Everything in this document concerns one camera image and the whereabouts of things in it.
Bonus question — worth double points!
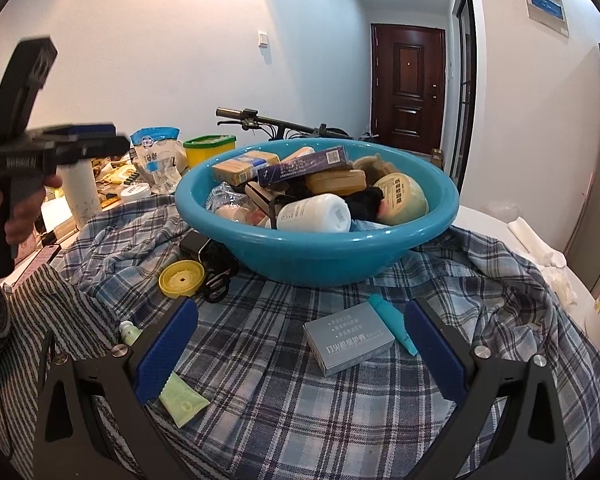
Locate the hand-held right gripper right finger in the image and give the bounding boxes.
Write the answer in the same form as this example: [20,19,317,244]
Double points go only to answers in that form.
[404,297,568,480]

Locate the round jar beige lid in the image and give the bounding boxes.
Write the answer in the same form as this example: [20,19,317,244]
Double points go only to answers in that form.
[372,172,428,226]

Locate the brown entrance door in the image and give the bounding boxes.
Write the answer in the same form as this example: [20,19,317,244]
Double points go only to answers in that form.
[370,23,447,156]

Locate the white jar blue label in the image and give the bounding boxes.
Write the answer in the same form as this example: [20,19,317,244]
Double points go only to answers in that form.
[121,184,152,205]

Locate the black knitted hat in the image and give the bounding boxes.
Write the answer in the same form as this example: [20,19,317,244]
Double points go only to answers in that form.
[345,186,386,221]

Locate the white plastic bottle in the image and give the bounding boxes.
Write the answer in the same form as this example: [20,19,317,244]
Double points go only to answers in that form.
[276,194,352,233]

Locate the white crumpled cloth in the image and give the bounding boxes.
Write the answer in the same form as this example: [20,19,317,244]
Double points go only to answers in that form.
[507,217,581,306]

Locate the grey box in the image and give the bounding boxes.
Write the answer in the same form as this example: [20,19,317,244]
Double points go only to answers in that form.
[302,300,396,377]

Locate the light green tube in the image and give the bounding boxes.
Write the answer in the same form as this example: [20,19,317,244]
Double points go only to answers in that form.
[119,321,211,428]

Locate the dark blue long box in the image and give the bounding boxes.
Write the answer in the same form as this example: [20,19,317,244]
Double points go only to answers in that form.
[256,146,349,187]

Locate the amber soap bar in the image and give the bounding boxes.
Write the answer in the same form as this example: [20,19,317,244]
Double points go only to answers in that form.
[305,169,368,195]

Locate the teal tube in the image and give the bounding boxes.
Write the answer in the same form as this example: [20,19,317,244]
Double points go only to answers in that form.
[369,294,418,355]

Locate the black framed glass door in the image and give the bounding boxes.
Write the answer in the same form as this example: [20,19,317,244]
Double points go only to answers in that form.
[450,0,478,191]

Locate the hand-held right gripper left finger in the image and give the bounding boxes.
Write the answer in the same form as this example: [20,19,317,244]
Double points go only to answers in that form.
[32,296,199,480]

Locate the white blue sugar bag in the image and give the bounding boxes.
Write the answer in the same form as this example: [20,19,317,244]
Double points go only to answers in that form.
[130,126,188,195]

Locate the bicycle handlebar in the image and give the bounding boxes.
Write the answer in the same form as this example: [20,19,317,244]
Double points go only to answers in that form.
[216,107,381,142]

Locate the black scissors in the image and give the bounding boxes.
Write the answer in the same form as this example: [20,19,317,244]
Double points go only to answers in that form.
[200,255,238,303]

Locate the black small box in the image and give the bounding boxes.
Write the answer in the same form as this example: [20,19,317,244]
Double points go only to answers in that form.
[245,182,291,211]

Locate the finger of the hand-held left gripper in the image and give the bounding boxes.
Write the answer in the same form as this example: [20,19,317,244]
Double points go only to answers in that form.
[55,135,131,166]
[30,122,117,142]

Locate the person's left hand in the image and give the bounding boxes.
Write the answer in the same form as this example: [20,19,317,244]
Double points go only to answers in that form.
[0,176,62,246]

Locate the blue plastic basin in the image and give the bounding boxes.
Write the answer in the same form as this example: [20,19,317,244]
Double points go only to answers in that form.
[175,140,461,288]

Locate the black pouch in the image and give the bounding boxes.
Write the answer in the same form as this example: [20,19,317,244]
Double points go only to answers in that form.
[180,230,213,261]

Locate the brown paper pulp tray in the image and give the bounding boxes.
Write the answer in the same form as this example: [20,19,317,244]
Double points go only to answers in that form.
[352,155,391,176]

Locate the gold soap box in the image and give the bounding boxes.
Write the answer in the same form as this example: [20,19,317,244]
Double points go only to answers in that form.
[211,150,281,186]

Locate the blue plaid shirt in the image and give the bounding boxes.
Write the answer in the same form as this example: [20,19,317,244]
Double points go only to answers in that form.
[50,192,600,480]

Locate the yellow round lid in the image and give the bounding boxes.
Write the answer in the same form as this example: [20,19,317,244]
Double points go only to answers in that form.
[159,260,206,297]

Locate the clear plastic bag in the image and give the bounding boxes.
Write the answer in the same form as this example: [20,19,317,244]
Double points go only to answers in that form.
[205,182,246,216]

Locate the yellow container green rim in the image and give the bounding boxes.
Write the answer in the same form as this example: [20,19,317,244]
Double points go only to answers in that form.
[183,135,237,168]

